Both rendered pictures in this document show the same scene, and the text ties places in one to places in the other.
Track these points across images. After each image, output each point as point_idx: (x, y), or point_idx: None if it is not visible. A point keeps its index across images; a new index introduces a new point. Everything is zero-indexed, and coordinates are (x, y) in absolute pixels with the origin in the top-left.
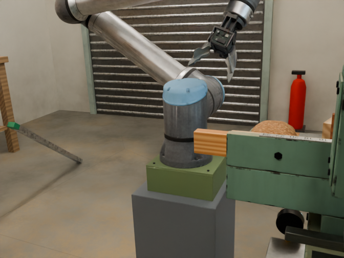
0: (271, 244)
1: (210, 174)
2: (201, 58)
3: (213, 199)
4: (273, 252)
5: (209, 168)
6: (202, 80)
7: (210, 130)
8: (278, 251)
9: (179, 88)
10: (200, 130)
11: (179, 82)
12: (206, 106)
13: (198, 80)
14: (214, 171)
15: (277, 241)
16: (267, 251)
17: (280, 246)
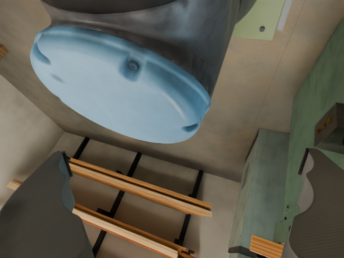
0: (332, 133)
1: (266, 40)
2: (63, 197)
3: None
4: (330, 138)
5: (264, 17)
6: (158, 94)
7: (260, 253)
8: (336, 138)
9: (138, 139)
10: (253, 251)
11: (92, 104)
12: (220, 68)
13: (134, 86)
14: (275, 29)
15: (340, 131)
16: (324, 138)
17: (340, 135)
